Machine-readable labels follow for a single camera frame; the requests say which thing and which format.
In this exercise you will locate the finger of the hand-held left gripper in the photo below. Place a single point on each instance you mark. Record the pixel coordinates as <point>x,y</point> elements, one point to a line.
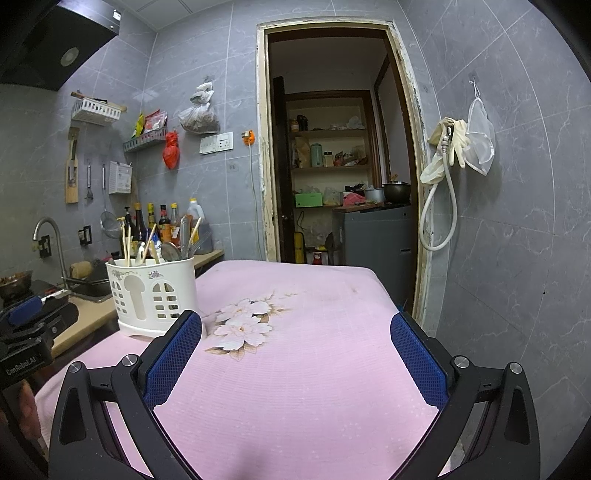
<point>60,318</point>
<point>25,310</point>

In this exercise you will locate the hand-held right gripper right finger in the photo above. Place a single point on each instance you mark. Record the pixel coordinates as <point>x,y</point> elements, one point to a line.
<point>418,355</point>

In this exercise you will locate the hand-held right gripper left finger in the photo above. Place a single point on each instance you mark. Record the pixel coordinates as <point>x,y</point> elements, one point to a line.
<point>173,355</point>

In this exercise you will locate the white plastic cutlery holder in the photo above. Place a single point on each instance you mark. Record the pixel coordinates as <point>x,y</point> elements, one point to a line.
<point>157,281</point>

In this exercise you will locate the large stainless steel spoon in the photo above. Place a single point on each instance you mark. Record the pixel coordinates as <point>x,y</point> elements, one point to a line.
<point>170,251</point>

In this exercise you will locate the grey metal cutlery piece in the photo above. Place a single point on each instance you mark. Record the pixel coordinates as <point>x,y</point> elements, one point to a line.
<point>184,235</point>

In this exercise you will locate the person's left hand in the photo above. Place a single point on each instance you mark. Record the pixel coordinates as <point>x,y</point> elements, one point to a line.
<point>27,408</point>

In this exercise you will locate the dark cooking pan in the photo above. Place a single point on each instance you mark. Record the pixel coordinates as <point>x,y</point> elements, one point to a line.
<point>14,284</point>

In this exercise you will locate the kitchen sink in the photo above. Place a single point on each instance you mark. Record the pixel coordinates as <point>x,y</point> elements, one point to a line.
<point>94,286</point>

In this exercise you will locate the brown sponge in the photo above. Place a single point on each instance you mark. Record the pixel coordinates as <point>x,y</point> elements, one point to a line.
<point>81,270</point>

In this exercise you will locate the metal kitchen faucet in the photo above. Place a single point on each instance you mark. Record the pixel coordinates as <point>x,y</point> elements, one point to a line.
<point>54,233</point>

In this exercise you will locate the metal mesh strainer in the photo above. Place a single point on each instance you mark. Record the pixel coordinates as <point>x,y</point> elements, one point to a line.
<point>109,225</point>

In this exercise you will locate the grey cabinet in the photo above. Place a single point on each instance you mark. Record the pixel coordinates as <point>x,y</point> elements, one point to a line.
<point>374,244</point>

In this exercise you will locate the pink floral tablecloth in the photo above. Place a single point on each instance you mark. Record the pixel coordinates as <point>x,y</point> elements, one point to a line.
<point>300,392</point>

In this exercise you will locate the blue label sauce bottle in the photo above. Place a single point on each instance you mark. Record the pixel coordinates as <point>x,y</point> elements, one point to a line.
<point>151,217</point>

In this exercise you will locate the clear sauce bottle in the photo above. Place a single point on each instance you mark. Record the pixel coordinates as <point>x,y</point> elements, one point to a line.
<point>174,217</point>

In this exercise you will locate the hanging metal peeler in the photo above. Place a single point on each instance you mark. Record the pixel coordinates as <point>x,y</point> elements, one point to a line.
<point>89,180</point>

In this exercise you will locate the hanging metal utensil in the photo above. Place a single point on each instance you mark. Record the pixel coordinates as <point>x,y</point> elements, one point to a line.
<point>104,177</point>

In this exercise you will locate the yellow bottle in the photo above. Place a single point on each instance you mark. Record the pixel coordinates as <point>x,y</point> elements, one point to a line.
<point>299,247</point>

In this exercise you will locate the black cooking pot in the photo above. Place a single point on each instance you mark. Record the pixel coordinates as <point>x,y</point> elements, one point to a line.
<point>396,193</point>

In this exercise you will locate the silver cooking pot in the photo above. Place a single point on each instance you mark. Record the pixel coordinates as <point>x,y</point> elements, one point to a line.
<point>374,194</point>

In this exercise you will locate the pink cloth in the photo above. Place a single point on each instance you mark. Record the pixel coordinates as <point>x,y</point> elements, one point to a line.
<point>353,199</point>

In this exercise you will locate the green box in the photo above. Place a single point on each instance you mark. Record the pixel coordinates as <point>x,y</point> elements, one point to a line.
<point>308,200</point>

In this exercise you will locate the red plastic bag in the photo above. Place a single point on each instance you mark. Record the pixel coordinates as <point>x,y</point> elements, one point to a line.
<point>171,152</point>

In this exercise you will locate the wooden shelf unit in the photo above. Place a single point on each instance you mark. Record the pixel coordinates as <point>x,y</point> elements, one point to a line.
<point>332,170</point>

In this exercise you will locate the yellow snack packet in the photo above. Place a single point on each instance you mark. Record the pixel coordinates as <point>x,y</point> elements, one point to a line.
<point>139,125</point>

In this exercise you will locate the red white snack packet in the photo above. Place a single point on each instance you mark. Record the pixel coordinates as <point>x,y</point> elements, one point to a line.
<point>155,121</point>

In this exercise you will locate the cream rubber gloves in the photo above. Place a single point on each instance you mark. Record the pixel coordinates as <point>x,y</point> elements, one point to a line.
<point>450,134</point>

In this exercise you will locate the green canister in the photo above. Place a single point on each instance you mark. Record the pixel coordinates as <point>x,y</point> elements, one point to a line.
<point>316,155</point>

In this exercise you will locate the white mesh bag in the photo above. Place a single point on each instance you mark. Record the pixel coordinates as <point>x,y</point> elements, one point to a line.
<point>481,138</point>

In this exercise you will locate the clear bag of dried goods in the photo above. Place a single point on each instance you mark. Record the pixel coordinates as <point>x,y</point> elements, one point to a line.
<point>198,120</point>

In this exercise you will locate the black range hood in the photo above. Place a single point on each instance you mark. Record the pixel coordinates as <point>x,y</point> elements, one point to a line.
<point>51,46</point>

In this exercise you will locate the black wall socket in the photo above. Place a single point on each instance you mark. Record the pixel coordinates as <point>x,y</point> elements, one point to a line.
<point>84,235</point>
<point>45,246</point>

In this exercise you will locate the wooden wall knife holder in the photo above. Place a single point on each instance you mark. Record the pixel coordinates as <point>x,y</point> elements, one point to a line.
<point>71,184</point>

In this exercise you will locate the white wall box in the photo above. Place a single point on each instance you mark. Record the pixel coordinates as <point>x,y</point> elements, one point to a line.
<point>121,177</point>

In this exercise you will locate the metal wall shelf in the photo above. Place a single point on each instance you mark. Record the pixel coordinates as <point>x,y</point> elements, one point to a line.
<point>144,141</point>

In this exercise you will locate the white plastic wall basket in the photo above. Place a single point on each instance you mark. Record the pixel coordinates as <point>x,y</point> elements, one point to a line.
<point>97,110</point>

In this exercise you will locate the white wall switch panel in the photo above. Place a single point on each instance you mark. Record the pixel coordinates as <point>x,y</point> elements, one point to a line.
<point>217,142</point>

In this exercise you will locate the cream door frame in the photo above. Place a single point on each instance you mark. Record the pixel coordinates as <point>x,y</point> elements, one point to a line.
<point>262,147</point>

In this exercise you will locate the orange wall plug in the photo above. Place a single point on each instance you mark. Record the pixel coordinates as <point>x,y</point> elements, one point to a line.
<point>248,137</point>

